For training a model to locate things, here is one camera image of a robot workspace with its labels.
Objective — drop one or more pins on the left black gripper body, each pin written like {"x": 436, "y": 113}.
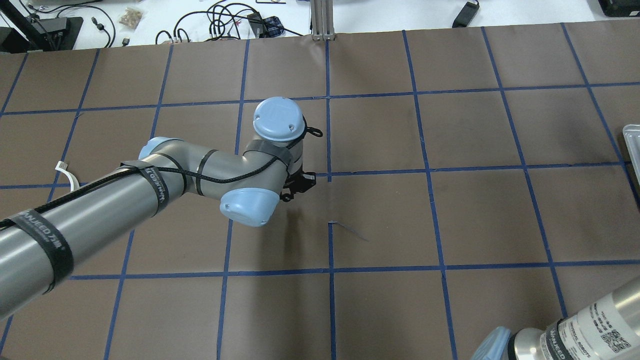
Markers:
{"x": 299, "y": 184}

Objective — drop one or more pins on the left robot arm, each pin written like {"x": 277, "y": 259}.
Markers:
{"x": 41, "y": 247}

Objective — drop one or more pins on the metal tray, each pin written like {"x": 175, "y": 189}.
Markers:
{"x": 631, "y": 136}

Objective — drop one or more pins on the black power adapter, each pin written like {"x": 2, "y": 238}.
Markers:
{"x": 466, "y": 14}

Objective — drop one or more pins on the small bag of parts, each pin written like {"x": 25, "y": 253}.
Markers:
{"x": 131, "y": 17}

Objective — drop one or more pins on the aluminium frame post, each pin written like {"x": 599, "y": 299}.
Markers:
{"x": 322, "y": 20}

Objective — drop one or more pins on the white curved plastic bracket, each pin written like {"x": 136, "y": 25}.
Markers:
{"x": 62, "y": 168}

